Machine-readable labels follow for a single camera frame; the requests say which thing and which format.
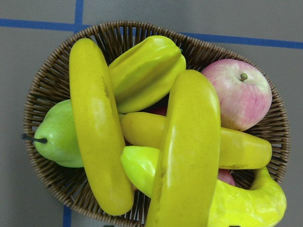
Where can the yellow banana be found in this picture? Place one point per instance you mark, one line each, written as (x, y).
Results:
(238, 150)
(98, 128)
(187, 169)

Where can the brown wicker basket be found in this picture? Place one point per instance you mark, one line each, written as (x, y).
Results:
(51, 85)

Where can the yellow-green starfruit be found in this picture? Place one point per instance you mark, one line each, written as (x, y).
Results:
(144, 74)

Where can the yellow-green lemon fruit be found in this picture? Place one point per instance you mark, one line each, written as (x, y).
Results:
(139, 164)

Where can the pink red apple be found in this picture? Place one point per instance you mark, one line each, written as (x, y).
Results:
(244, 93)

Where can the green pear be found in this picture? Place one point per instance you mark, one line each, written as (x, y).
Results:
(55, 138)

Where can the brown yellow bumpy fruit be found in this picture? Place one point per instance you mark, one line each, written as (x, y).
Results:
(263, 205)

